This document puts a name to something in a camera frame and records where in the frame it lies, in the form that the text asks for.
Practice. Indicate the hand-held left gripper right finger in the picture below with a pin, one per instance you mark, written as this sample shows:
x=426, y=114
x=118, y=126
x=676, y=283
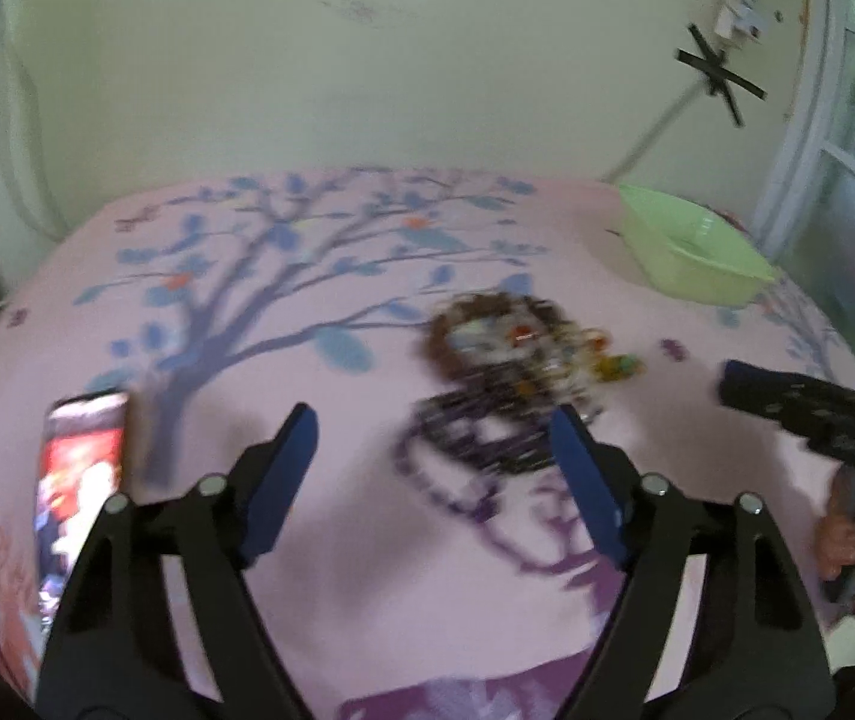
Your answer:
x=581, y=465

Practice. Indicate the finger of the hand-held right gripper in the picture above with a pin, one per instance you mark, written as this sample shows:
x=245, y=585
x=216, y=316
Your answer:
x=780, y=394

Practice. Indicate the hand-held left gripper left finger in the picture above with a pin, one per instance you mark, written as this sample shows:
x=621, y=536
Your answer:
x=288, y=465

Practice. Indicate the green plastic basket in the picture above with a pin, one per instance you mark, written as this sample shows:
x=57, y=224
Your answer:
x=686, y=255

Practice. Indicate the pink tree printed bed sheet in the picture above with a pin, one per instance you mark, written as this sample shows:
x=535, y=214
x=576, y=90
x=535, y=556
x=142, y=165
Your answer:
x=367, y=600

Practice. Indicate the smartphone with lit screen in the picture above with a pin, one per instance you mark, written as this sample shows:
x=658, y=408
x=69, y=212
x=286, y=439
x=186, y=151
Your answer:
x=78, y=480

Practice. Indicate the black tape cross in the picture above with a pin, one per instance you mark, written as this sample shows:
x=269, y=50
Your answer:
x=720, y=75

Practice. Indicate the white window frame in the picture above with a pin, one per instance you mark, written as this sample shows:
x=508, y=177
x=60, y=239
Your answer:
x=810, y=142

